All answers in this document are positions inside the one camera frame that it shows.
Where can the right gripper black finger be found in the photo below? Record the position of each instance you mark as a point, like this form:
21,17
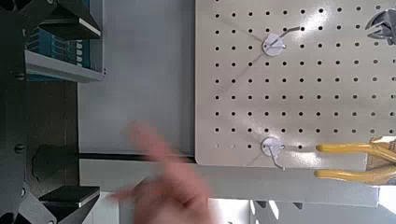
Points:
70,196
73,26

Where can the white pegboard hook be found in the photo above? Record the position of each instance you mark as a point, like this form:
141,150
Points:
273,46
270,146

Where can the beige perforated pegboard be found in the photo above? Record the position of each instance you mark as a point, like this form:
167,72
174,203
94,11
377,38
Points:
311,102

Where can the blue grey plastic crate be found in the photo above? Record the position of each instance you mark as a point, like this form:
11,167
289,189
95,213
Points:
46,46

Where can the person's bare hand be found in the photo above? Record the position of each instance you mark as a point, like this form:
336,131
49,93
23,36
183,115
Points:
174,193

